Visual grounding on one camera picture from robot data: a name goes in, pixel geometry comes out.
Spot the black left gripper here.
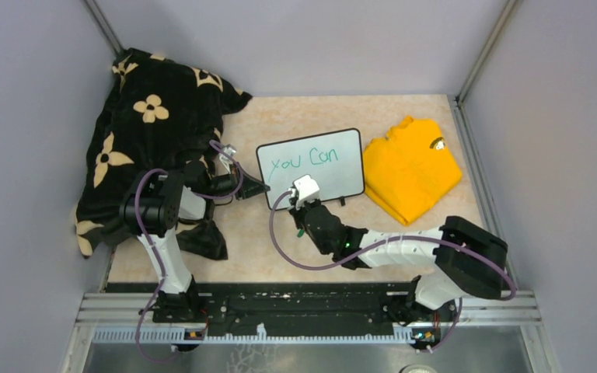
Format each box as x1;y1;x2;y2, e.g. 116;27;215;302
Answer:
205;162;271;200

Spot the black framed whiteboard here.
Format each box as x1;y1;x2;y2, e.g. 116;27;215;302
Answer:
256;128;365;207

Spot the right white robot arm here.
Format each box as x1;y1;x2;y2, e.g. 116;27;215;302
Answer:
288;200;509;320

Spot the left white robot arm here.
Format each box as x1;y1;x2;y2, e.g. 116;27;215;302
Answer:
119;162;270;323

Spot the yellow folded sweatshirt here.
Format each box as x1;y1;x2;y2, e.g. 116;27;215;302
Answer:
362;116;463;226

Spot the black floral plush blanket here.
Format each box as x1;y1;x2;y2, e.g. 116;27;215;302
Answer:
75;48;251;257

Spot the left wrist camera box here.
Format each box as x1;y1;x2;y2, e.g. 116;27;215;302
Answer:
218;145;237;169

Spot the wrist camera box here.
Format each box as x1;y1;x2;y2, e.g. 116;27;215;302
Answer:
218;145;237;169
289;174;319;210

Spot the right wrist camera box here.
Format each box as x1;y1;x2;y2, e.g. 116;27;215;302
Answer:
289;174;319;210

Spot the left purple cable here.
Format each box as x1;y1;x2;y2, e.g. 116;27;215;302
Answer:
132;140;245;364

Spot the purple cable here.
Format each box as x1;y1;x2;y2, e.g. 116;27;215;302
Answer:
268;189;518;355
132;140;245;364

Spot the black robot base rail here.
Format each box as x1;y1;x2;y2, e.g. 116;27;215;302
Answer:
87;281;459;345

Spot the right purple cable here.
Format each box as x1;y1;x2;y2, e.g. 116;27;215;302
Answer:
268;189;518;355

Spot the aluminium frame post left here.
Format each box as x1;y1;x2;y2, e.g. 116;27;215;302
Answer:
81;0;124;55

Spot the aluminium frame post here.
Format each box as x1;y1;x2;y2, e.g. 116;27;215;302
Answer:
456;0;522;107
81;0;124;55

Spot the aluminium frame post right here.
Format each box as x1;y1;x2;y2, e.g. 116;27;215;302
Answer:
456;0;522;107

